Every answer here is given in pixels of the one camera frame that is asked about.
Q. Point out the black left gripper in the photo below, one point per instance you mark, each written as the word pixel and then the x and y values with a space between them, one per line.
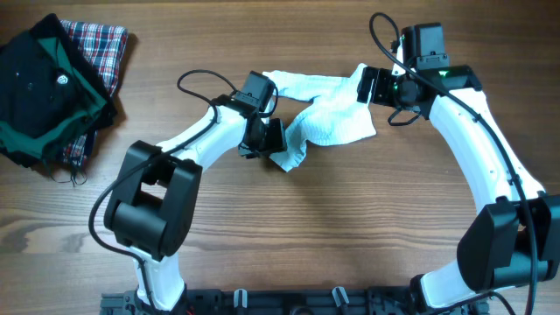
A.
pixel 276 143

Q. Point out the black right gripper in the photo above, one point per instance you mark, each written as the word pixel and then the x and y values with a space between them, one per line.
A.
pixel 381 77

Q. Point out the light blue striped shorts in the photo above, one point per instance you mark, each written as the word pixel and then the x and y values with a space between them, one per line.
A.
pixel 334 116

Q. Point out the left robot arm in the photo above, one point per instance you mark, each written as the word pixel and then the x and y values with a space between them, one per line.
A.
pixel 151 204

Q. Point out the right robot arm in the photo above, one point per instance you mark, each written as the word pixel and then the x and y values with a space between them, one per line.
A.
pixel 514 238

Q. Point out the red plaid folded garment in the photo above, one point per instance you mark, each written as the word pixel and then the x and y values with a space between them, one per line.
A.
pixel 103 47

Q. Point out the black green folded garment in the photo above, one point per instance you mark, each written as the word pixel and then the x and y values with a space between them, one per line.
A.
pixel 50 95

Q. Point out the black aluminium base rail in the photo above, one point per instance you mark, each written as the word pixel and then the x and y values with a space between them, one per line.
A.
pixel 374 300

